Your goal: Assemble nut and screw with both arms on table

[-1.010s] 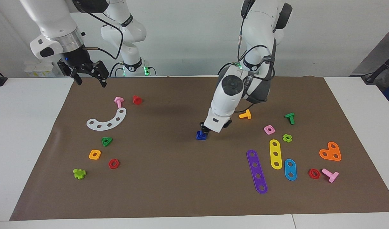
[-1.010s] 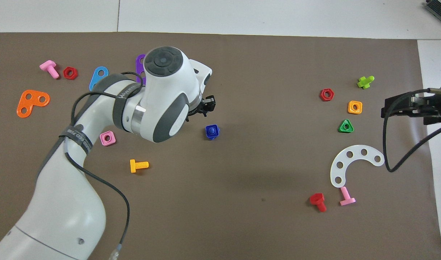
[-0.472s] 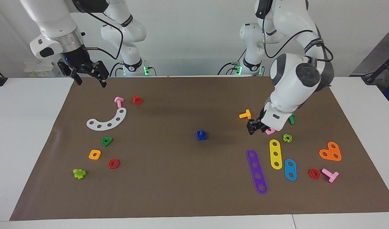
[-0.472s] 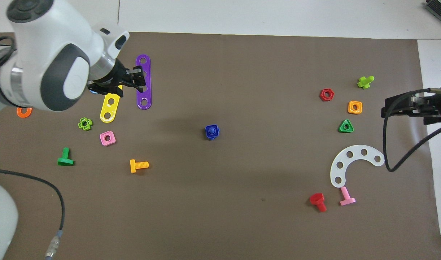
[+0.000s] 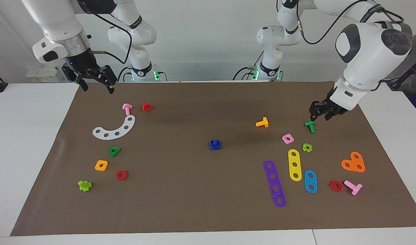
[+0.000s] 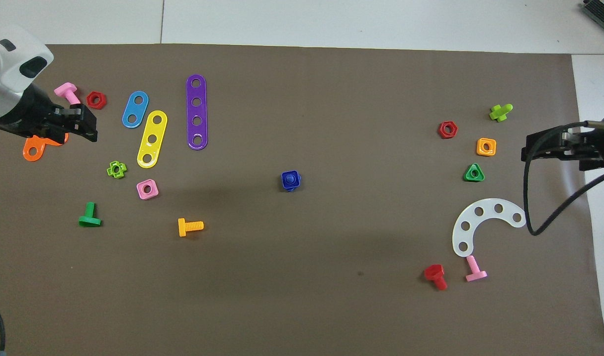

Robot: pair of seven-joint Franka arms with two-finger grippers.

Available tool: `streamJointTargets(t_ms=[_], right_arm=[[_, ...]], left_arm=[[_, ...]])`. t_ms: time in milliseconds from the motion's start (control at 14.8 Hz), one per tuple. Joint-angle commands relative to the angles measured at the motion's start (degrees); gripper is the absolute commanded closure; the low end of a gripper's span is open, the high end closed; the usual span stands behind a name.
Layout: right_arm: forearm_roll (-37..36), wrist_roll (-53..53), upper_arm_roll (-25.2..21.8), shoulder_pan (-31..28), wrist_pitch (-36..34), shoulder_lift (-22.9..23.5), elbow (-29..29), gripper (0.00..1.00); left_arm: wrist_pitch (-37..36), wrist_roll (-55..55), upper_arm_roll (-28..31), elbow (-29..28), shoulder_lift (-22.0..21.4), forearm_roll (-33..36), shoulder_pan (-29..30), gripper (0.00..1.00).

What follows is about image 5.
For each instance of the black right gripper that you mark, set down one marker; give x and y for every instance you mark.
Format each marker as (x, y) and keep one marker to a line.
(85, 68)

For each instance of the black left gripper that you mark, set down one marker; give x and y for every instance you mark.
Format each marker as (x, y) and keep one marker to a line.
(330, 108)

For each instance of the blue plastic screw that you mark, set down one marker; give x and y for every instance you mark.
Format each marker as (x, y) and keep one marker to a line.
(214, 141)

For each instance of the blue square plastic nut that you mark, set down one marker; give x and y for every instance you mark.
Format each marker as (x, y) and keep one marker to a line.
(214, 147)

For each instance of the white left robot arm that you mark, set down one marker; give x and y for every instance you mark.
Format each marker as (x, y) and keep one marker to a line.
(368, 51)

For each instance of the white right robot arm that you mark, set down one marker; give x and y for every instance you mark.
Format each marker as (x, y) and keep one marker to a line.
(54, 20)

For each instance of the green plastic screw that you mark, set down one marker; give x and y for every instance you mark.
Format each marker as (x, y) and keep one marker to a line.
(310, 126)

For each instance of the lime cross plastic nut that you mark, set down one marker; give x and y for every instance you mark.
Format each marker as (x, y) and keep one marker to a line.
(304, 147)

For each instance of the pink plastic screw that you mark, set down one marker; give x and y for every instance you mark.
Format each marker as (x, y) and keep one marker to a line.
(355, 188)
(127, 108)

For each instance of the pink square plastic nut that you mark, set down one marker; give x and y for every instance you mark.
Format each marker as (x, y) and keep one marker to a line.
(284, 137)

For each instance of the red plastic screw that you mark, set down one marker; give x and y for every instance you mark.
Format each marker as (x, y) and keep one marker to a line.
(146, 107)

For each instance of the orange plastic screw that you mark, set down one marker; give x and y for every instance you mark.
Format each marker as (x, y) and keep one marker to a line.
(263, 123)

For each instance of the green triangle plastic nut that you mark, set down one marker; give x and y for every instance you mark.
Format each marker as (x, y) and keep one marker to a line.
(110, 149)

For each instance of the red hexagon plastic nut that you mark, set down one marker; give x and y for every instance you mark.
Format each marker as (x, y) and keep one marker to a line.
(332, 186)
(118, 175)

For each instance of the orange square plastic nut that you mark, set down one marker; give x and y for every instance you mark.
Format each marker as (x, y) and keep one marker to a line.
(97, 165)

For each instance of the lime cross-head plastic screw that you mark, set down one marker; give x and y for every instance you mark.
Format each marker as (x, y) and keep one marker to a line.
(84, 186)

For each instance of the white curved perforated plate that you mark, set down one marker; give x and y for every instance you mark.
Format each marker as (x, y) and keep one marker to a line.
(107, 133)

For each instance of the orange three-hole corner plate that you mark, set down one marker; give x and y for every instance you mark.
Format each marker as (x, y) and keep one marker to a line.
(353, 163)

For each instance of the white box with labels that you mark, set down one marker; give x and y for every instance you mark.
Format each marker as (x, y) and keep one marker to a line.
(41, 73)

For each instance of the yellow three-hole strip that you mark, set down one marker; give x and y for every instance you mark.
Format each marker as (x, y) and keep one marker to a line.
(294, 170)

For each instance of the blue two-hole strip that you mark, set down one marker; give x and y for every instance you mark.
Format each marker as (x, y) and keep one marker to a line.
(310, 181)

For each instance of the black stand with pole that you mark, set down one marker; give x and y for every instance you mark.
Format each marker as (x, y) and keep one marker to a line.
(395, 83)

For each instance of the purple four-hole strip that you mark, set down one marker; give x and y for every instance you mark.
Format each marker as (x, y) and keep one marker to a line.
(274, 182)

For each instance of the brown table mat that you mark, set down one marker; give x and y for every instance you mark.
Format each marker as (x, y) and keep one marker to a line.
(201, 190)

